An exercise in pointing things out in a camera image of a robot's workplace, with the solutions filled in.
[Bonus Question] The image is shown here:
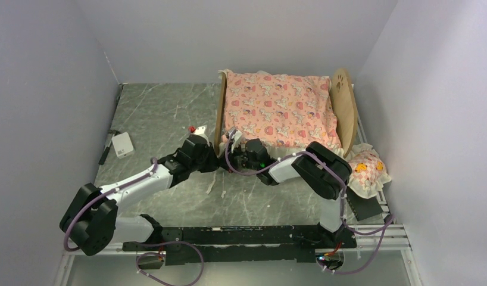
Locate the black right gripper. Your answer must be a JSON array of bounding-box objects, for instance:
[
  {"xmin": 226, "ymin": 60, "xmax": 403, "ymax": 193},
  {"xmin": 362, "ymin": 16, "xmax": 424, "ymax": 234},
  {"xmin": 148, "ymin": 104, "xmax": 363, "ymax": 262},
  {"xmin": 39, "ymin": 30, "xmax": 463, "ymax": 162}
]
[{"xmin": 219, "ymin": 141, "xmax": 260, "ymax": 174}]

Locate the pink unicorn print mattress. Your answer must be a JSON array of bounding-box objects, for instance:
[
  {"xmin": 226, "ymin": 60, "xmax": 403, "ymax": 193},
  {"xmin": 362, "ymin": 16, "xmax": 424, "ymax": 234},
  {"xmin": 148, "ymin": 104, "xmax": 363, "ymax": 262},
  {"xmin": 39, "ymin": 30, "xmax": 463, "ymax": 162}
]
[{"xmin": 217, "ymin": 69, "xmax": 346, "ymax": 160}]

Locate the wooden pet bed frame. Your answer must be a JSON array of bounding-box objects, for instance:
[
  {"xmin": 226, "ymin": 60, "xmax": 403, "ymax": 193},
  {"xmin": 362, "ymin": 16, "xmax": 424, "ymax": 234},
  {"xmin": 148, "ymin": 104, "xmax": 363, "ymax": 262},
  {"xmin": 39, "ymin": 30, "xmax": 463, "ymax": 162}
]
[{"xmin": 213, "ymin": 67, "xmax": 360, "ymax": 158}]

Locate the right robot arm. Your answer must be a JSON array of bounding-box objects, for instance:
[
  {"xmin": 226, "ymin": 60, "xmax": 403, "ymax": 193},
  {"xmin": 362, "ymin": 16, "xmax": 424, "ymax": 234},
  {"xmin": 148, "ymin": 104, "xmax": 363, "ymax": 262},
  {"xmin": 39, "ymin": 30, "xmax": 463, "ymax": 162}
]
[{"xmin": 223, "ymin": 139, "xmax": 352, "ymax": 247}]

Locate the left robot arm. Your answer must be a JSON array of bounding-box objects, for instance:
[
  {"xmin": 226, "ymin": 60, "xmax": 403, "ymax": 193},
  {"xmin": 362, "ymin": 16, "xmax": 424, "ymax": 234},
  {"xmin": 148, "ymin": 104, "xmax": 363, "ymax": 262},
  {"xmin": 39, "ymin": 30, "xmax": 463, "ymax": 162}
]
[{"xmin": 60, "ymin": 135, "xmax": 219, "ymax": 256}]

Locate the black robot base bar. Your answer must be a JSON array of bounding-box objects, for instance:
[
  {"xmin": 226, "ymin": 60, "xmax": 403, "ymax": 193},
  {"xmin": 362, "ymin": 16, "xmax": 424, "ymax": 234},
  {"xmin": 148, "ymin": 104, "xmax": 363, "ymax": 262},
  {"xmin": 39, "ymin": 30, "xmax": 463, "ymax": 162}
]
[{"xmin": 123, "ymin": 225, "xmax": 357, "ymax": 266}]

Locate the white small box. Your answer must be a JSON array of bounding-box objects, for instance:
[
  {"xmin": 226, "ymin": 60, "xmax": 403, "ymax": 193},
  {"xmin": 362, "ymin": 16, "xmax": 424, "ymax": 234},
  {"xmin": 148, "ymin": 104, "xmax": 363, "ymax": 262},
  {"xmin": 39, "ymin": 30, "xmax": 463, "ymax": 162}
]
[{"xmin": 111, "ymin": 132, "xmax": 135, "ymax": 159}]

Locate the black marker pen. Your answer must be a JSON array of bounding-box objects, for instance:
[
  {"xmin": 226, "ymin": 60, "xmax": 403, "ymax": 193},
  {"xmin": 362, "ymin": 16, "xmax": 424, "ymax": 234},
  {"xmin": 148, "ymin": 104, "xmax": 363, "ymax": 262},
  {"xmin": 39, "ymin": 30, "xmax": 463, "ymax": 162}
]
[{"xmin": 98, "ymin": 129, "xmax": 120, "ymax": 166}]

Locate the pink checkered duck pillow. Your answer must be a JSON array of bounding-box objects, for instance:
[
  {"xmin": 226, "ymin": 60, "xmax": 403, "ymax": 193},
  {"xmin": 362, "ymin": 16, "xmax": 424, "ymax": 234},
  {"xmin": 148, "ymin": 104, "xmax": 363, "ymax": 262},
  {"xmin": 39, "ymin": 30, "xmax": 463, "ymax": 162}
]
[{"xmin": 347, "ymin": 143, "xmax": 392, "ymax": 198}]

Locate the black rectangular box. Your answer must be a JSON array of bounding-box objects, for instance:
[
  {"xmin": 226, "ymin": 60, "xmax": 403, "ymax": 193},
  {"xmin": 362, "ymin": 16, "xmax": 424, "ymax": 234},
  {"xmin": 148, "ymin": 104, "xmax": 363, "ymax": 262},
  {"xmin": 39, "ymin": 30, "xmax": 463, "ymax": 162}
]
[{"xmin": 346, "ymin": 187, "xmax": 383, "ymax": 222}]

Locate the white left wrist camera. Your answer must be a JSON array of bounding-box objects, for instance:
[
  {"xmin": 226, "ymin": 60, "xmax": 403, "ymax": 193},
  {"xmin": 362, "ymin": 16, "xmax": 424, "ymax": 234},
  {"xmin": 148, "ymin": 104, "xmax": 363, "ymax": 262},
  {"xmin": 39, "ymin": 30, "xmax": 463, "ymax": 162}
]
[{"xmin": 188, "ymin": 125, "xmax": 210, "ymax": 144}]

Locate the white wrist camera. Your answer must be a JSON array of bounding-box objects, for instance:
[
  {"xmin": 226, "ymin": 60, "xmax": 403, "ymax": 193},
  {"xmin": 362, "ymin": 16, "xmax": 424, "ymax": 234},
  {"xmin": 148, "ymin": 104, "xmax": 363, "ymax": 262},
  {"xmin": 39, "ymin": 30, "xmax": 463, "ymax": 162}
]
[
  {"xmin": 226, "ymin": 128, "xmax": 244, "ymax": 148},
  {"xmin": 188, "ymin": 125, "xmax": 210, "ymax": 144}
]

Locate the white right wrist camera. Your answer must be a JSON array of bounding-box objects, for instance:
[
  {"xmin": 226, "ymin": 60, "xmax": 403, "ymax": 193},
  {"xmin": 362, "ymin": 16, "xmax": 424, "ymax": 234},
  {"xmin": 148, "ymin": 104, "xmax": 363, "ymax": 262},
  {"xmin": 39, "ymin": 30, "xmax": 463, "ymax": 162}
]
[{"xmin": 226, "ymin": 128, "xmax": 244, "ymax": 148}]

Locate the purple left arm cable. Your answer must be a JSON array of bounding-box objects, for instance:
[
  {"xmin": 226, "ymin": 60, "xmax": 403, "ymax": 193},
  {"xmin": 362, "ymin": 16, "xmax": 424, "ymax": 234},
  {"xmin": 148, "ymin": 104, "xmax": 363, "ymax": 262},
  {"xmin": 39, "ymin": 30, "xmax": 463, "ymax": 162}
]
[{"xmin": 63, "ymin": 157, "xmax": 205, "ymax": 286}]

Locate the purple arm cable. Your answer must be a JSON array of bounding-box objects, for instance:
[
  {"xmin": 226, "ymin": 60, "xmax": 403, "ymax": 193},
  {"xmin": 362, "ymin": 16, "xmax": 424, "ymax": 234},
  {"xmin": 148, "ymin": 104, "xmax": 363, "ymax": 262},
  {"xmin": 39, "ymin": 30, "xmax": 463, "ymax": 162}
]
[
  {"xmin": 63, "ymin": 157, "xmax": 205, "ymax": 286},
  {"xmin": 224, "ymin": 130, "xmax": 397, "ymax": 276}
]

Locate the aluminium rail at table edge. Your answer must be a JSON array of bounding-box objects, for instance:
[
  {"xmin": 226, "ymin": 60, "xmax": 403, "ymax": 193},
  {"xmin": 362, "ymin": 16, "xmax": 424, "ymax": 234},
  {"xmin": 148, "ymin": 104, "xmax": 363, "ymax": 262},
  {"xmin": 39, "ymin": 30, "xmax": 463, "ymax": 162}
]
[{"xmin": 348, "ymin": 125, "xmax": 391, "ymax": 220}]

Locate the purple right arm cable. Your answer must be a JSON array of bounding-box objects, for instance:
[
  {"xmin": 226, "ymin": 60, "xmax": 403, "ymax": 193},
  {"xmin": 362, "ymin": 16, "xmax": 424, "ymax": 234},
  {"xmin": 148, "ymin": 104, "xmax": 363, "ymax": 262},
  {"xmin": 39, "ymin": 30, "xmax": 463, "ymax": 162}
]
[{"xmin": 224, "ymin": 130, "xmax": 397, "ymax": 276}]

